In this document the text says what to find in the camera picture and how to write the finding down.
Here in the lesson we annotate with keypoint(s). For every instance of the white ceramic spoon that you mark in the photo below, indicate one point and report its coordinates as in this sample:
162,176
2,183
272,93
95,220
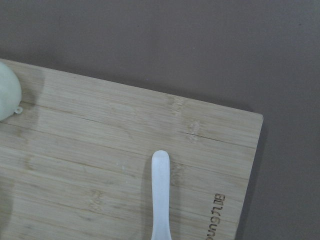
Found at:
160,183

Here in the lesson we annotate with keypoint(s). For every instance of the bamboo cutting board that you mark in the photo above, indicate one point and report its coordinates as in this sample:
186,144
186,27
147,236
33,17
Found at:
76,163

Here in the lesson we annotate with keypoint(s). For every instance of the white steamed bun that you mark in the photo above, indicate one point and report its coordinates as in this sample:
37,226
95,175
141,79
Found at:
10,93

